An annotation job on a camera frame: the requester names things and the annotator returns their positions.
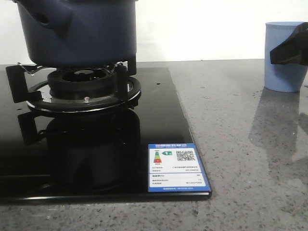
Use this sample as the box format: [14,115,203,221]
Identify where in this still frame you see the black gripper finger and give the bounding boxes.
[270,22,308,65]

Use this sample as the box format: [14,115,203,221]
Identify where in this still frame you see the light blue ribbed cup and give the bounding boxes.
[265,22,308,92]

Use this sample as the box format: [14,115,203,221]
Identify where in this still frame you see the right burner with pot support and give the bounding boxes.
[6,57,141,114]

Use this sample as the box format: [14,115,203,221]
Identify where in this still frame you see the dark blue pot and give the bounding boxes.
[16,0,137,68]

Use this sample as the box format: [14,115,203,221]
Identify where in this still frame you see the blue energy label sticker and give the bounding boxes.
[148,143,211,194]

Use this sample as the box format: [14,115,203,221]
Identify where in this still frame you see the black glass gas stove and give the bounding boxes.
[0,66,212,204]

